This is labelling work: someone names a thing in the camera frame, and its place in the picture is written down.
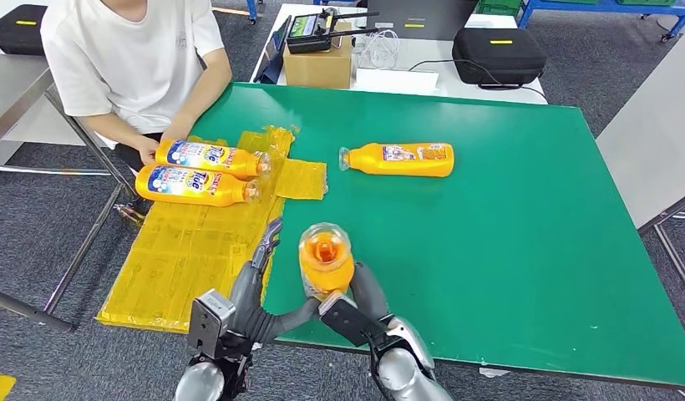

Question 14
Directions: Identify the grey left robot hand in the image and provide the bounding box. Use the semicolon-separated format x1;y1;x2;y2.
227;216;322;345

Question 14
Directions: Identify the person's left hand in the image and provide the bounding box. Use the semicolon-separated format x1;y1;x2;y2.
160;116;194;144

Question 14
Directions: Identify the person's right hand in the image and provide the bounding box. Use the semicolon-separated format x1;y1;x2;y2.
133;135;161;167

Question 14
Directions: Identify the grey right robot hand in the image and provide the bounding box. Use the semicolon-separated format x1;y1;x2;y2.
348;261;393;326

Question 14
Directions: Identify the orange detergent bottle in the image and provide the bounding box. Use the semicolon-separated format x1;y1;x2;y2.
338;142;455;179
155;138;274;180
134;164;263;209
297;222;357;302

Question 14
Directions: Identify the yellow tape mat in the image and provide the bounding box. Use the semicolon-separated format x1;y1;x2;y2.
96;125;329;335

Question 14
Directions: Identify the person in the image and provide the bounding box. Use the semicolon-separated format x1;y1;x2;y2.
40;0;234;173

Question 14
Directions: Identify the dark tablet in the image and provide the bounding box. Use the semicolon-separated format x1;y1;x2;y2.
253;15;294;85

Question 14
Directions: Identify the brown cardboard box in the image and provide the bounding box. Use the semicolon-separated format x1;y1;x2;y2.
282;22;355;91

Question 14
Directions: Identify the black remote controller with antennas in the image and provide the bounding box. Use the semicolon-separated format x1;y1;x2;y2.
287;9;381;55

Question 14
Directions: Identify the black carry case yellow label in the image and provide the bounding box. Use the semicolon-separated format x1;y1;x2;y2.
0;4;48;57
452;28;548;89

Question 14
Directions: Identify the white flat box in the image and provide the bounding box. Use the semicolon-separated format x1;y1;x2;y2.
354;67;440;96

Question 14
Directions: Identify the white table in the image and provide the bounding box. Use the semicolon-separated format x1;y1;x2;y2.
250;4;550;106

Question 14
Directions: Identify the grey laptop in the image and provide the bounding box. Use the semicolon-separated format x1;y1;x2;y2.
367;0;481;43

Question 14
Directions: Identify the green plastic crate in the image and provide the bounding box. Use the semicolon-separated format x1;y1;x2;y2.
474;0;525;18

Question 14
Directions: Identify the grey table top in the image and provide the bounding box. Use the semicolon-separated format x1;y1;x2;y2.
596;28;685;231

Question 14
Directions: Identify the blue metal rack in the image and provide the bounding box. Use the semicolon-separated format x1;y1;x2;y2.
516;0;685;44

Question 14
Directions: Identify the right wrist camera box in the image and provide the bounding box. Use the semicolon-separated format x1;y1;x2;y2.
318;290;391;348

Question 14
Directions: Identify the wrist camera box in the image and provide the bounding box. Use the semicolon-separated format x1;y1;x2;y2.
186;288;237;360
318;290;391;348

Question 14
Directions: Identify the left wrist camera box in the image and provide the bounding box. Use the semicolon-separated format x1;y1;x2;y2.
186;288;237;360

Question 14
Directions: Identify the steel frame table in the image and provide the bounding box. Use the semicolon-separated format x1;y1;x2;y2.
0;55;139;333

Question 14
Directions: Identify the white cable bundle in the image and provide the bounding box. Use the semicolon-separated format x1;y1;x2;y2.
353;30;402;70

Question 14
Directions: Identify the thin black cable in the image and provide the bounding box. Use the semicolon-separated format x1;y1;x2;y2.
408;58;550;104

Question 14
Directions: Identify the metal table frame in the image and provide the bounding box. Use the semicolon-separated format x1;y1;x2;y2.
638;190;685;306

